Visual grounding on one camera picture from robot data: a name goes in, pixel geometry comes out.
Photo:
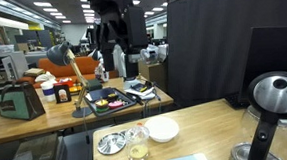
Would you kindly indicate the white cup with blue band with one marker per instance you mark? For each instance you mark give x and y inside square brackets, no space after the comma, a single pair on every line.
[48,91]

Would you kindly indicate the yellow stacking toy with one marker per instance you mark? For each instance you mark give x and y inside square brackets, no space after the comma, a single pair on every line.
[101,105]

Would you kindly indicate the transparent glass jar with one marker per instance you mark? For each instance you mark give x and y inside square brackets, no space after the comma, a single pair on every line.
[136,142]

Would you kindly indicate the green and brown bag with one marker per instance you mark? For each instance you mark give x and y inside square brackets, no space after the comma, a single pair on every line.
[20,101]

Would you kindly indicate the small picture frame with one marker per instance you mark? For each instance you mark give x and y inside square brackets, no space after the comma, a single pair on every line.
[62,93]

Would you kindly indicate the white ceramic bowl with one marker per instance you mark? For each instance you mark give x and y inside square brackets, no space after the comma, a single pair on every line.
[162,129]

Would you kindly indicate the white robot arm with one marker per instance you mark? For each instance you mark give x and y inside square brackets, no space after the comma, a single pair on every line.
[122,23]

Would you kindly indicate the orange sofa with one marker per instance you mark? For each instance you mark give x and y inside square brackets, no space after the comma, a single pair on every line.
[87,66]

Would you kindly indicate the round steel lid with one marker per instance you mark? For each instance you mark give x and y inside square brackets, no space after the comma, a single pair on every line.
[111,143]

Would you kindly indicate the glass kettle with black handle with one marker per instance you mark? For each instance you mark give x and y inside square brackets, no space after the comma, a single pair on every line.
[267,94]

